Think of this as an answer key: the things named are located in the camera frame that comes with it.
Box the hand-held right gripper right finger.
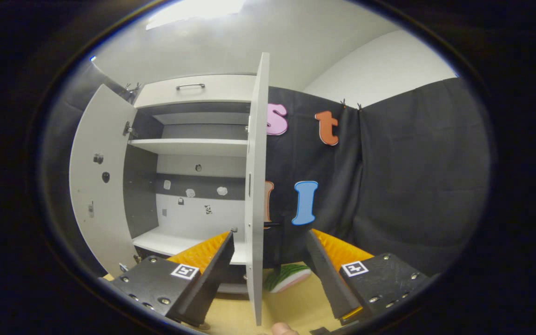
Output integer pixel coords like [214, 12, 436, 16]
[306, 229, 431, 326]

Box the white and grey cabinet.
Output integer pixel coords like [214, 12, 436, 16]
[124, 74, 255, 295]

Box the watermelon pattern coaster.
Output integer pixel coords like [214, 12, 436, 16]
[264, 263, 313, 294]

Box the white cabinet shelf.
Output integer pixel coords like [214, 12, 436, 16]
[128, 138, 249, 158]

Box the white cabinet door camera sticker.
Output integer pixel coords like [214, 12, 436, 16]
[69, 84, 139, 279]

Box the white cabinet door cat sticker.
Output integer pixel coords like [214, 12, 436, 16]
[245, 52, 271, 326]

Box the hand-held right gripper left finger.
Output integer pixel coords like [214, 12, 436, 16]
[98, 231, 235, 328]

